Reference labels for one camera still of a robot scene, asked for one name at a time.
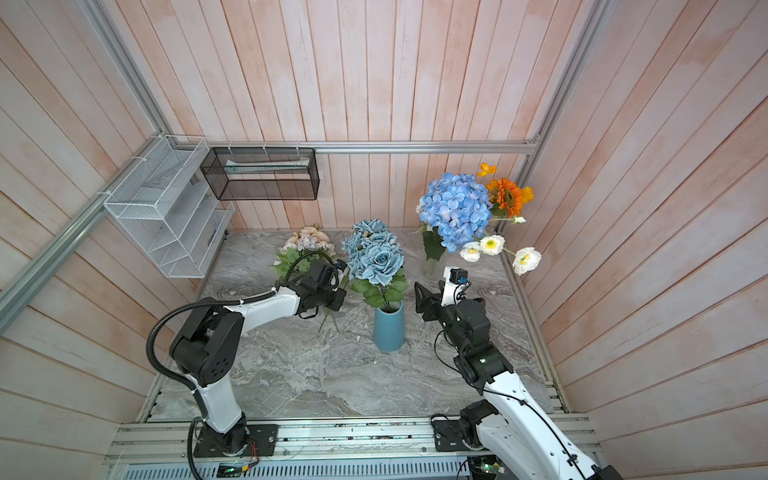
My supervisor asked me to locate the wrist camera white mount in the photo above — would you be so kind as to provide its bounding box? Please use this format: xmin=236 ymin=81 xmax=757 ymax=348
xmin=326 ymin=259 xmax=348 ymax=285
xmin=441 ymin=267 xmax=470 ymax=307

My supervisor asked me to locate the dusty blue flower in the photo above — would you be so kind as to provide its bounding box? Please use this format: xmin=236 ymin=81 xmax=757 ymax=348
xmin=342 ymin=219 xmax=408 ymax=313

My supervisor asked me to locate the white wire mesh shelf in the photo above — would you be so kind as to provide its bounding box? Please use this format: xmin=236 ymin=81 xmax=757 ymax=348
xmin=104 ymin=135 xmax=235 ymax=278

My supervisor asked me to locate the clear glass vase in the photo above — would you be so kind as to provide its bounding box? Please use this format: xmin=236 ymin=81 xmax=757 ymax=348
xmin=422 ymin=256 xmax=445 ymax=278

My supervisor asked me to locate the white ranunculus flower stem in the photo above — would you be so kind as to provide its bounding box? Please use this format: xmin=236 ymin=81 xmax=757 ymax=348
xmin=460 ymin=234 xmax=543 ymax=276

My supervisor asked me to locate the blue hydrangea flower stem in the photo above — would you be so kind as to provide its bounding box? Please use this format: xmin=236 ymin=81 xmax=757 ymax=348
xmin=416 ymin=172 xmax=492 ymax=261

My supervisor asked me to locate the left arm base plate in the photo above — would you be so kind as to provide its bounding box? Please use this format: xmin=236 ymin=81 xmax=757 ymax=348
xmin=192 ymin=424 xmax=279 ymax=458

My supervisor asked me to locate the cream rose greenery bunch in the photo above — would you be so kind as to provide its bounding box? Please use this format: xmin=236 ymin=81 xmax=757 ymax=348
xmin=273 ymin=225 xmax=336 ymax=281

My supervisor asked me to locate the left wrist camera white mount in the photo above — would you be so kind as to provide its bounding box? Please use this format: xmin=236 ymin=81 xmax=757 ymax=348
xmin=326 ymin=259 xmax=348 ymax=285

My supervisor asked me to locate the black mesh wall basket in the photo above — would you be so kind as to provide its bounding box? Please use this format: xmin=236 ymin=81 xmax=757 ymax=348
xmin=201 ymin=146 xmax=320 ymax=201

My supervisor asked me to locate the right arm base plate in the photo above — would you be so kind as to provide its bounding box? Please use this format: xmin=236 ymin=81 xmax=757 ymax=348
xmin=430 ymin=415 xmax=520 ymax=457

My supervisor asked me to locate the orange gerbera flower stem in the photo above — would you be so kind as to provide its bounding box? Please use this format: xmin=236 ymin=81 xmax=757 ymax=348
xmin=486 ymin=178 xmax=534 ymax=218

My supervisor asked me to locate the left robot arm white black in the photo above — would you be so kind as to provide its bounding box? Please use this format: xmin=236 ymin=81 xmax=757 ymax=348
xmin=170 ymin=259 xmax=347 ymax=434

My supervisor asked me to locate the teal ceramic vase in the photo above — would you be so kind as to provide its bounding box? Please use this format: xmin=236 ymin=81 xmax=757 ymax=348
xmin=373 ymin=301 xmax=405 ymax=353

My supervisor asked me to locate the yellow poppy flower stem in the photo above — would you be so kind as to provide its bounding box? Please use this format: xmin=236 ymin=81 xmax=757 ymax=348
xmin=477 ymin=162 xmax=497 ymax=177

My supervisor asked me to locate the black corrugated cable conduit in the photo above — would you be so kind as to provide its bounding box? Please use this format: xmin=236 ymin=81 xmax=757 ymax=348
xmin=145 ymin=248 xmax=337 ymax=391

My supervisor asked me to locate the aluminium front rail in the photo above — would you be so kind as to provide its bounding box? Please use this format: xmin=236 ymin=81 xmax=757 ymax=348
xmin=105 ymin=414 xmax=605 ymax=479

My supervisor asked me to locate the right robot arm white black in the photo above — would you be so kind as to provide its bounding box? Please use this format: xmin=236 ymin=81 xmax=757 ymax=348
xmin=414 ymin=282 xmax=621 ymax=479

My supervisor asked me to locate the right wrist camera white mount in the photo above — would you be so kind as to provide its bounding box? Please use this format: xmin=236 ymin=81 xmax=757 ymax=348
xmin=441 ymin=267 xmax=470 ymax=307

